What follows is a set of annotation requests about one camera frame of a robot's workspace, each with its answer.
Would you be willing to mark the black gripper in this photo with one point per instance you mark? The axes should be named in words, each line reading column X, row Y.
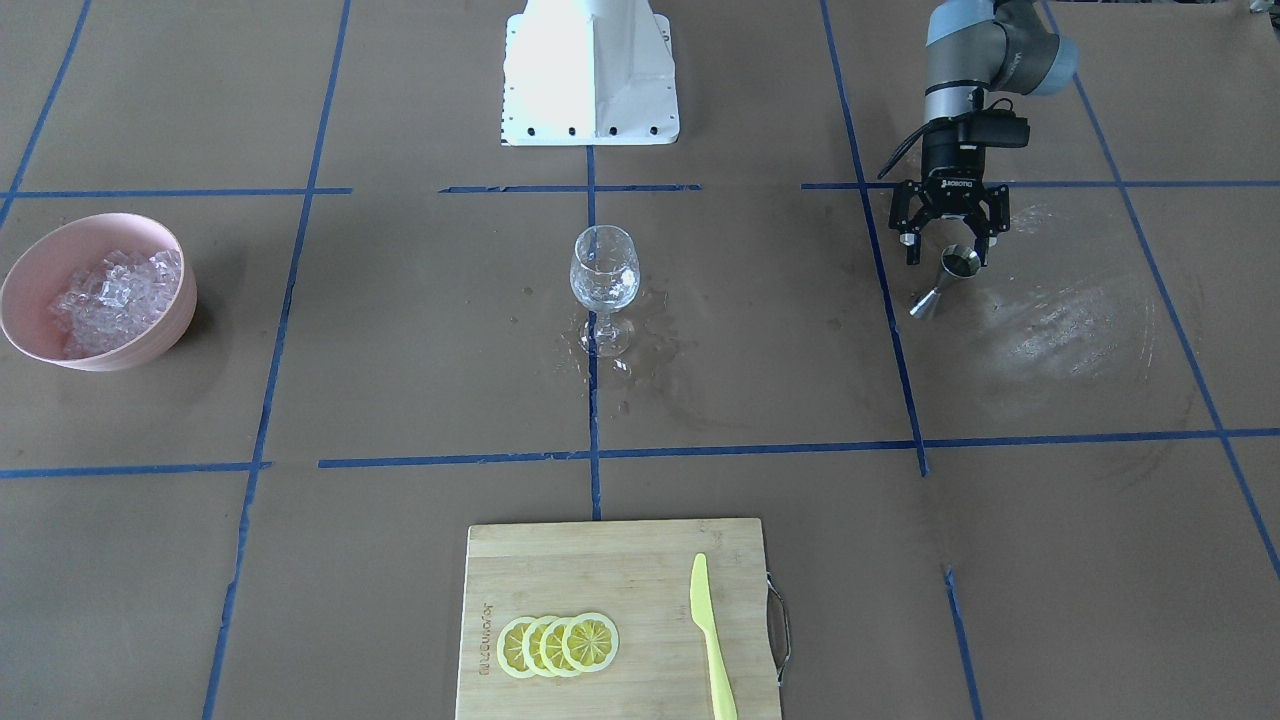
column 947, row 165

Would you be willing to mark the steel cocktail jigger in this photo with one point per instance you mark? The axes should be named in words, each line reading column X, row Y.
column 958, row 264

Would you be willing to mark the clear ice cubes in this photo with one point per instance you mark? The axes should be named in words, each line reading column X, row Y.
column 113, row 302

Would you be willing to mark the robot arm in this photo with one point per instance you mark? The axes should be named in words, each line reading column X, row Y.
column 974, row 49

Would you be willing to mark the clear wine glass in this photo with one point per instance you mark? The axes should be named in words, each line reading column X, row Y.
column 605, row 278

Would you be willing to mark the wooden cutting board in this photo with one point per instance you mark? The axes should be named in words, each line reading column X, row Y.
column 637, row 573

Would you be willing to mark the yellow plastic knife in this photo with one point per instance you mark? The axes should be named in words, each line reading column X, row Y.
column 702, row 614

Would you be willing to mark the lemon slice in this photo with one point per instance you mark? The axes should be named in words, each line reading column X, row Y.
column 590, row 642
column 553, row 648
column 511, row 655
column 532, row 647

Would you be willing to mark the pink bowl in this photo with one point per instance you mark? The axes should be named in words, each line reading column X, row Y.
column 42, row 273

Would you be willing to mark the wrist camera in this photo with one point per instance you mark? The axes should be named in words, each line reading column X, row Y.
column 993, row 129

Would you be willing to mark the white pedestal column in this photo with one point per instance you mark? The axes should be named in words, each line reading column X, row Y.
column 589, row 73

